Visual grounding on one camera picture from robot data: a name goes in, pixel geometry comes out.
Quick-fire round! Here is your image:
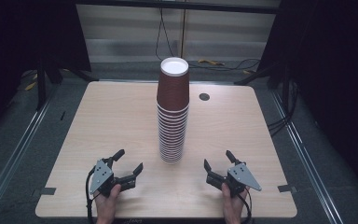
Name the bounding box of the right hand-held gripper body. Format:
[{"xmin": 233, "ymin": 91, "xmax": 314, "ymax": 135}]
[{"xmin": 222, "ymin": 161, "xmax": 263, "ymax": 199}]

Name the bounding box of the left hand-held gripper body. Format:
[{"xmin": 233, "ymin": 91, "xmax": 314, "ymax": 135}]
[{"xmin": 89, "ymin": 158, "xmax": 122, "ymax": 198}]

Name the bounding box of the stack of brown paper cups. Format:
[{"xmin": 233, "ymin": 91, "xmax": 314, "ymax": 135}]
[{"xmin": 156, "ymin": 56, "xmax": 190, "ymax": 163}]

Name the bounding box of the person's right hand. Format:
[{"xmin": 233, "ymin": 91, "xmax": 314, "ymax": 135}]
[{"xmin": 220, "ymin": 182, "xmax": 250, "ymax": 220}]

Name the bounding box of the person's left hand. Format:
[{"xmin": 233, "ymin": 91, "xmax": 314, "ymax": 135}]
[{"xmin": 93, "ymin": 183, "xmax": 122, "ymax": 220}]

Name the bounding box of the grey tape strip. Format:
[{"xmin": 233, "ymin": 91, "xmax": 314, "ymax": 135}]
[
  {"xmin": 277, "ymin": 184, "xmax": 298, "ymax": 193},
  {"xmin": 32, "ymin": 187, "xmax": 57, "ymax": 196}
]

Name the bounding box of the black metal stand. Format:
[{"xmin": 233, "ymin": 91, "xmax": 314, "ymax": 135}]
[
  {"xmin": 34, "ymin": 55, "xmax": 99, "ymax": 112},
  {"xmin": 233, "ymin": 62, "xmax": 293, "ymax": 91}
]

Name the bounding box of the long yellow floor tape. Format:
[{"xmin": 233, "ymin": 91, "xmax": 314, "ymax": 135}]
[{"xmin": 197, "ymin": 58, "xmax": 226, "ymax": 67}]

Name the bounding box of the dark curtain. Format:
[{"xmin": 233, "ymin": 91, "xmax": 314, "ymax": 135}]
[
  {"xmin": 0, "ymin": 0, "xmax": 92, "ymax": 143},
  {"xmin": 256, "ymin": 0, "xmax": 358, "ymax": 195}
]

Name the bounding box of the black overhead bar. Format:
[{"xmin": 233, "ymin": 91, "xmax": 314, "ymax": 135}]
[{"xmin": 74, "ymin": 0, "xmax": 282, "ymax": 15}]

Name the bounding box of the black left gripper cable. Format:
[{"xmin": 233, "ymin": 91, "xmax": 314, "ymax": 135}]
[{"xmin": 85, "ymin": 165, "xmax": 99, "ymax": 224}]

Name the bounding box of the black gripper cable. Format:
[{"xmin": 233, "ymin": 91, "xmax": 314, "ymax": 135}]
[
  {"xmin": 85, "ymin": 165, "xmax": 99, "ymax": 224},
  {"xmin": 238, "ymin": 188, "xmax": 254, "ymax": 224}
]

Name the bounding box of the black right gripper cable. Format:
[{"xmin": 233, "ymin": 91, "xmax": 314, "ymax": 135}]
[{"xmin": 238, "ymin": 188, "xmax": 254, "ymax": 224}]

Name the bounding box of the metal floor rail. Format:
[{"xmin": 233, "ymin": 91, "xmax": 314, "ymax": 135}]
[
  {"xmin": 269, "ymin": 90, "xmax": 345, "ymax": 224},
  {"xmin": 0, "ymin": 85, "xmax": 60, "ymax": 218}
]

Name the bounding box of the bundle of black cables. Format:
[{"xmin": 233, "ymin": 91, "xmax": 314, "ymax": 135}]
[{"xmin": 267, "ymin": 78, "xmax": 300, "ymax": 138}]

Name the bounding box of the black floor cable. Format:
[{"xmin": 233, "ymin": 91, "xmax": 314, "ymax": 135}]
[{"xmin": 187, "ymin": 57, "xmax": 261, "ymax": 72}]

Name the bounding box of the hanging black cable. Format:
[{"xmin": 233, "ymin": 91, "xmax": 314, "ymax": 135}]
[{"xmin": 154, "ymin": 7, "xmax": 181, "ymax": 62}]

